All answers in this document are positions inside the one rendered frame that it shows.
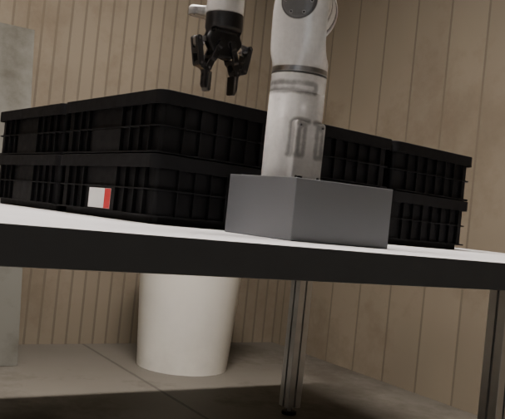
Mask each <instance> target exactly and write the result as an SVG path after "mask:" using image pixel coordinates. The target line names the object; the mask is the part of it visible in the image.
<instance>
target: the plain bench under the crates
mask: <svg viewBox="0 0 505 419"><path fill-rule="evenodd" d="M0 266H3V267H19V268H37V269H71V270H89V271H107V272H123V273H141V274H175V275H193V276H210V277H227V278H245V279H279V280H291V287H290V303H289V312H288V320H287V329H286V337H285V352H284V361H283V369H282V378H281V386H280V401H279V405H281V406H284V407H286V408H287V409H283V410H282V411H281V413H282V414H284V415H286V416H295V415H296V411H295V410H292V409H291V408H300V403H301V394H302V386H303V377H304V361H305V353H306V345H307V337H308V328H309V312H310V304H311V295H312V287H313V281H314V282H331V283H366V284H383V285H400V286H418V287H435V288H470V289H486V290H490V293H489V302H488V318H487V327H486V335H485V344H484V353H483V369H482V377H481V386H480V395H479V404H478V419H505V253H497V252H490V251H482V250H475V249H461V248H454V249H436V248H426V247H416V246H407V245H396V244H388V247H387V249H376V248H367V247H357V246H347V245H337V244H317V243H308V242H298V241H289V240H282V239H272V238H266V237H260V236H254V235H248V234H236V233H230V232H225V231H224V230H222V229H203V228H193V227H184V226H174V225H163V224H148V223H142V222H136V221H130V220H123V219H112V218H105V217H99V216H93V215H86V214H75V213H69V212H66V211H56V210H50V209H39V208H33V207H26V206H20V205H9V204H2V203H0Z"/></svg>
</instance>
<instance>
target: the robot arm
mask: <svg viewBox="0 0 505 419"><path fill-rule="evenodd" d="M244 10H245V0H207V6H203V5H195V4H191V5H190V6H189V9H188V15H190V16H192V17H198V18H201V19H205V29H206V31H205V35H204V36H202V35H201V34H198V35H195V36H191V54H192V64H193V66H194V67H198V68H199V69H200V70H201V82H200V86H201V90H202V91H209V90H210V84H211V73H212V71H210V70H211V68H212V67H213V65H214V62H215V61H216V60H217V58H219V59H221V60H222V61H224V63H225V66H226V67H227V71H228V75H229V77H228V78H227V87H226V95H227V96H234V95H235V93H236V92H237V86H238V78H239V76H243V75H246V74H247V72H248V68H249V64H250V59H251V55H252V52H253V48H252V47H246V46H244V45H242V44H241V40H240V35H241V33H242V29H243V20H244ZM337 16H338V6H337V1H336V0H275V4H274V10H273V19H272V30H271V42H270V55H271V60H272V72H271V73H272V74H271V81H270V95H269V104H268V111H267V120H266V128H265V143H264V151H263V160H262V169H261V175H271V176H288V177H297V175H299V176H302V178H306V179H313V180H320V174H321V166H322V158H323V150H324V135H325V125H324V124H322V120H323V113H324V98H325V90H326V82H327V75H328V60H327V56H326V37H327V36H328V35H329V34H330V33H331V31H332V30H333V28H334V25H335V23H336V21H337ZM204 44H205V45H206V47H207V49H206V52H205V55H204V50H203V46H204ZM238 51H239V55H240V58H239V59H238V55H237V52H238ZM230 59H232V61H231V60H230Z"/></svg>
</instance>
